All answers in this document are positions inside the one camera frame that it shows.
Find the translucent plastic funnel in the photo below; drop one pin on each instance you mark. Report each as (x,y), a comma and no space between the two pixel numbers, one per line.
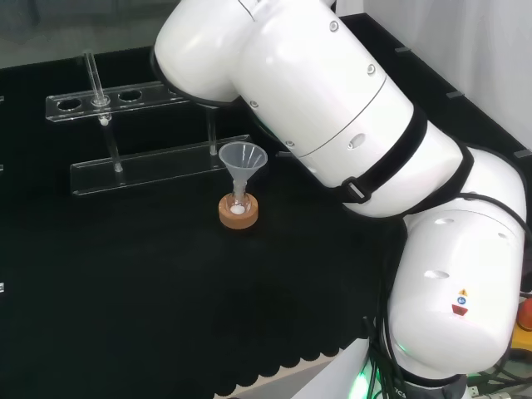
(243,158)

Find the grey tape strip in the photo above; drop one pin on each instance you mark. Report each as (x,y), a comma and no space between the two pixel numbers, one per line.
(402,50)
(454,94)
(523,154)

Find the small round-bottom glass flask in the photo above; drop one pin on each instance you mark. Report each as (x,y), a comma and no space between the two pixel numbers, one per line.
(237,205)

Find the yellow stop button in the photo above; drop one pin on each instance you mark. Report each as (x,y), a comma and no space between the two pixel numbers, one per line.
(524,324)

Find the clear acrylic funnel stand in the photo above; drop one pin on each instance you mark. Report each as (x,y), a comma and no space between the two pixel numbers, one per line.
(137,166)

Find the black bench cloth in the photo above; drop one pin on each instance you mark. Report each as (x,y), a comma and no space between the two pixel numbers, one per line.
(124,270)

